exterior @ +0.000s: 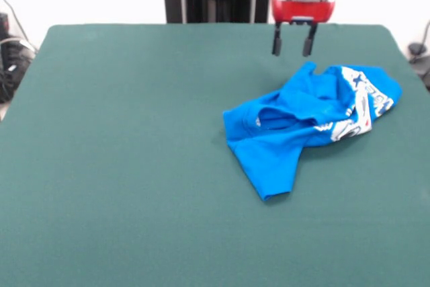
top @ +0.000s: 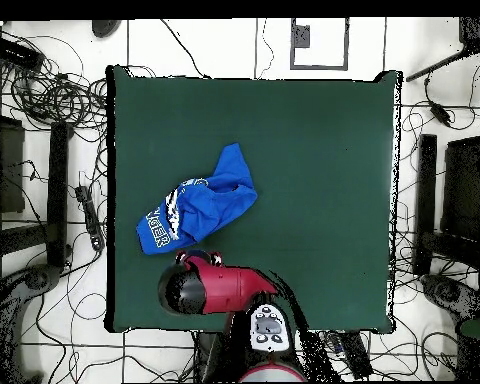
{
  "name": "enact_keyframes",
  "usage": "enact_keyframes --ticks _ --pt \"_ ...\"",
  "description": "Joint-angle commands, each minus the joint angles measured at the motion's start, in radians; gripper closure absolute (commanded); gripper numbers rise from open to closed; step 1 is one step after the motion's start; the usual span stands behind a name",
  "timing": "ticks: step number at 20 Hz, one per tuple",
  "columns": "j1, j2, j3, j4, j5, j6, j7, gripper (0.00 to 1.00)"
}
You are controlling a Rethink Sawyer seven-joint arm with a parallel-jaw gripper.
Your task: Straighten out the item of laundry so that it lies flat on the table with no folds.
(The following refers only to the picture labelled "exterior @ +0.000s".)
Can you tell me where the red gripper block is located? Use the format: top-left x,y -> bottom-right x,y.
271,0 -> 336,58

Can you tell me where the blue printed shirt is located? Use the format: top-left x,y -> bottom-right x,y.
222,60 -> 403,202

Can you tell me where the dark green table cloth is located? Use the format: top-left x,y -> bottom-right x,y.
0,23 -> 430,287

